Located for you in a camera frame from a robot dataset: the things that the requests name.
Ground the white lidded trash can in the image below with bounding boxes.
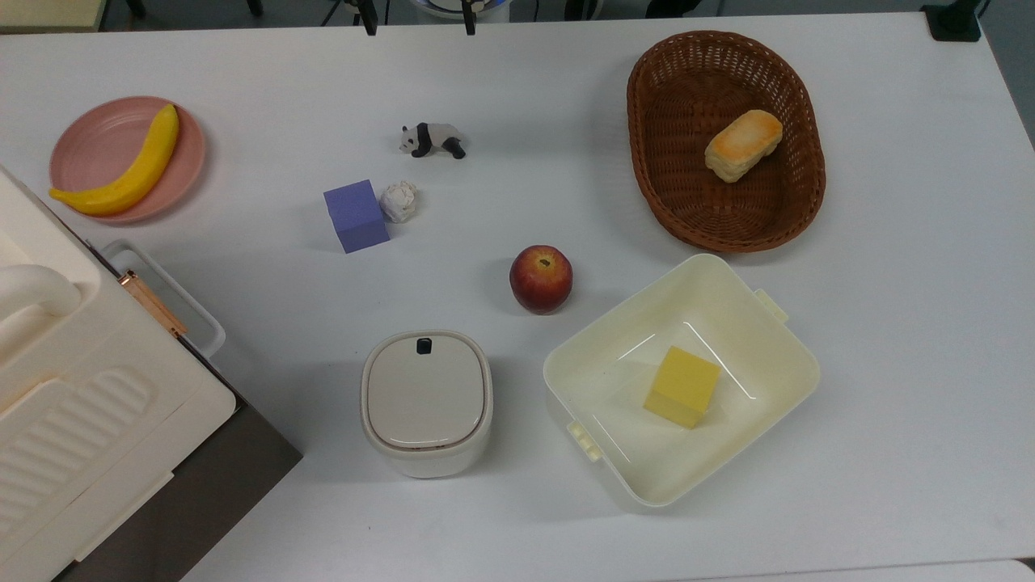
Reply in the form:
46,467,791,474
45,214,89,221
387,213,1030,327
360,330,494,479

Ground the cream plastic open bin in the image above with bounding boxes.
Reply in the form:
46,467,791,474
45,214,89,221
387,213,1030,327
543,253,822,510

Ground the red apple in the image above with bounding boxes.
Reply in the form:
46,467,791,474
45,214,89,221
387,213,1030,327
509,245,574,315

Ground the crumpled white paper ball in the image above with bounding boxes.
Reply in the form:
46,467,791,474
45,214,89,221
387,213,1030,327
379,181,419,224

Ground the panda figurine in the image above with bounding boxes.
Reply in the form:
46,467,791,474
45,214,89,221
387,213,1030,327
399,122,467,160

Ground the purple cube block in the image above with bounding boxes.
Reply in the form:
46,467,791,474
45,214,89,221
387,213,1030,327
323,179,391,255

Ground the yellow cube block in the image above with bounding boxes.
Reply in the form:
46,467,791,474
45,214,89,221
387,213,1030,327
643,345,721,430

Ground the brown wicker basket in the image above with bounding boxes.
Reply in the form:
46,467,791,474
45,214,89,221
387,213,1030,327
627,31,827,254

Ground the toasted bread loaf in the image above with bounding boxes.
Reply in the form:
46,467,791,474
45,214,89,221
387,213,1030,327
704,110,784,183

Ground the dark wood drawer cabinet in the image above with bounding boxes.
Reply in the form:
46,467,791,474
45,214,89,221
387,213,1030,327
49,242,304,582

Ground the copper latch strip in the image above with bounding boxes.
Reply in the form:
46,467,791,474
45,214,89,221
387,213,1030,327
120,271,187,336

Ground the yellow banana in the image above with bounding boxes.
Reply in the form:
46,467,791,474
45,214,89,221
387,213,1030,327
49,103,180,217

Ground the pink round plate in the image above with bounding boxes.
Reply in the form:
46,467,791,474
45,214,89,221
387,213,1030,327
49,96,207,225

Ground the cream plastic storage box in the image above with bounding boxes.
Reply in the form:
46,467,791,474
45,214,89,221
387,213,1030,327
0,166,237,582

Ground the black table clamp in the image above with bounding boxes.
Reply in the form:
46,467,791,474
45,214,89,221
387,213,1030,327
922,0,983,43

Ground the white drawer handle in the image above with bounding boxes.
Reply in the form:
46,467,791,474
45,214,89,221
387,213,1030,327
101,240,227,361

